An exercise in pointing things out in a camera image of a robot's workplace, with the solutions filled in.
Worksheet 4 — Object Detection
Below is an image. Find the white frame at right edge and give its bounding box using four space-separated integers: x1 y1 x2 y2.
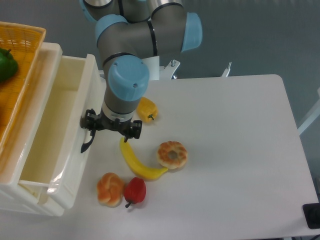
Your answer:
296 86 320 137

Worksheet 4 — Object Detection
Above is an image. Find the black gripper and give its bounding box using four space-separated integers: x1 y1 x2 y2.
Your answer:
80 108 143 143

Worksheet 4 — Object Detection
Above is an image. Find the green toy bell pepper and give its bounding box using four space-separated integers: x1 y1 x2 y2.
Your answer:
0 48 19 83

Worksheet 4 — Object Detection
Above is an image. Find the toy knotted bread roll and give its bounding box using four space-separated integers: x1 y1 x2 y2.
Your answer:
96 172 125 208

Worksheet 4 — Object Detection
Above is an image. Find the white plastic drawer cabinet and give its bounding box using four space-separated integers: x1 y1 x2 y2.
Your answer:
0 42 64 216

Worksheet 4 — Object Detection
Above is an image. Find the red toy bell pepper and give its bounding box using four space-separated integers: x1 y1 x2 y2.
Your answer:
123 177 147 208

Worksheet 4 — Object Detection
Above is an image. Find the black device at table corner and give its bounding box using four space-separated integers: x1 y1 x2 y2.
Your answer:
302 203 320 229

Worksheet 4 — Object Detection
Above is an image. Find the yellow toy banana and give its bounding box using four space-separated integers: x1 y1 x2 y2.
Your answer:
119 137 168 181

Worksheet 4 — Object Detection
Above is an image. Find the black top drawer handle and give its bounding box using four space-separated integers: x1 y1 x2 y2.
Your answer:
80 129 96 154

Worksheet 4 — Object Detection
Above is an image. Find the toy bagel bread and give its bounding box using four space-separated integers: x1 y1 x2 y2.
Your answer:
156 141 188 170

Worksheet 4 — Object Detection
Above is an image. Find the orange woven plastic basket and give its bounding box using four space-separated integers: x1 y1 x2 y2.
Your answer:
0 21 46 150

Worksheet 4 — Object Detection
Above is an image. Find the yellow toy bell pepper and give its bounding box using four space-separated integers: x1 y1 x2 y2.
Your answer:
136 97 158 123

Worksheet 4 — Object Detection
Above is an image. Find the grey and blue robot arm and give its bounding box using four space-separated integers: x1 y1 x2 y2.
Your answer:
80 0 203 139

